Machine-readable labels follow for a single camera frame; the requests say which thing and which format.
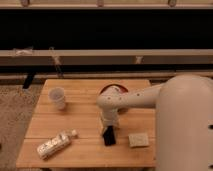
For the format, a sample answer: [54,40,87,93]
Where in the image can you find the black eraser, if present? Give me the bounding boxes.
[103,126,116,146]

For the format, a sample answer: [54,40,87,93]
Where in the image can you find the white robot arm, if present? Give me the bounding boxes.
[97,75,213,171]

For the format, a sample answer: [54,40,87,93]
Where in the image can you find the white sponge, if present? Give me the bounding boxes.
[129,133,149,148]

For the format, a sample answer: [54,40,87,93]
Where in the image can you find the orange bowl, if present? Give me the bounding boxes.
[97,84,128,111]

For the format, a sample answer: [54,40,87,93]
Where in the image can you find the wooden table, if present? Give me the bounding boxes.
[16,79,155,168]

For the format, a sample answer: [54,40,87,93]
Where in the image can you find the clear plastic cup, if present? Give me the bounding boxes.
[48,87,66,110]

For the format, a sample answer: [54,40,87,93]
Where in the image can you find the plastic bottle with label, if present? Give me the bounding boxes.
[37,130,78,159]

